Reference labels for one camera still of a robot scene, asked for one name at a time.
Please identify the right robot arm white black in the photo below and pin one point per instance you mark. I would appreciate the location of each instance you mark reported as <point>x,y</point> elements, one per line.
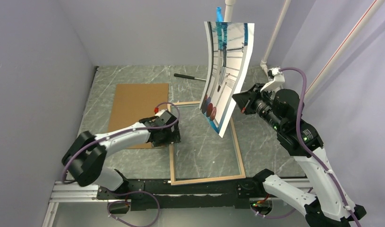
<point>329,206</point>

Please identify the blue pipe fitting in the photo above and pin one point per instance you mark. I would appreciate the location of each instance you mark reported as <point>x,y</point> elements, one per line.
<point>219,16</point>

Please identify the black handled hammer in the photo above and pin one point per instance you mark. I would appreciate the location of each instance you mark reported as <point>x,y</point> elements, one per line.
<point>187,77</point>

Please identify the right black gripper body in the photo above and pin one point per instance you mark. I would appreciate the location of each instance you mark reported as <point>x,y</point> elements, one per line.
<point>263,104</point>

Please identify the brown cardboard backing board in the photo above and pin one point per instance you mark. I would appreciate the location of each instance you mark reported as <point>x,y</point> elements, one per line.
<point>133,102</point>

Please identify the blue wooden picture frame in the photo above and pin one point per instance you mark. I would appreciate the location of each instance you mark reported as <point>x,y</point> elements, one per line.
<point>239,156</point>

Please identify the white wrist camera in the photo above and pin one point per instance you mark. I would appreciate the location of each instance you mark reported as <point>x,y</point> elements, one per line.
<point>276,80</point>
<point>163,114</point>

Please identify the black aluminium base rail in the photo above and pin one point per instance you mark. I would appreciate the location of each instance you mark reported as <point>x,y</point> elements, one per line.
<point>152,193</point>

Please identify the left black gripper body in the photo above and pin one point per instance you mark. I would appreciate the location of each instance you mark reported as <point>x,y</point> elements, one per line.
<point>169,137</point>

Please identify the white PVC pipe stand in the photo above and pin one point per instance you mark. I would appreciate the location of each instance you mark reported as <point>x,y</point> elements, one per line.
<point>373,8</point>

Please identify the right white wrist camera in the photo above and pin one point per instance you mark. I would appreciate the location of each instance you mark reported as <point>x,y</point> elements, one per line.
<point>276,80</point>

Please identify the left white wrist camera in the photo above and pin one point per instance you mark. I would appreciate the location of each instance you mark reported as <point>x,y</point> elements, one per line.
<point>163,114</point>

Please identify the printed photo with white border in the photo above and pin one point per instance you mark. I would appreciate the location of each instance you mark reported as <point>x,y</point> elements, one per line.
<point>230,47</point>

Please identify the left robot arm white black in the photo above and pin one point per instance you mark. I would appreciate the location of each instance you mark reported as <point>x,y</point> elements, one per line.
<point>85,158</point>

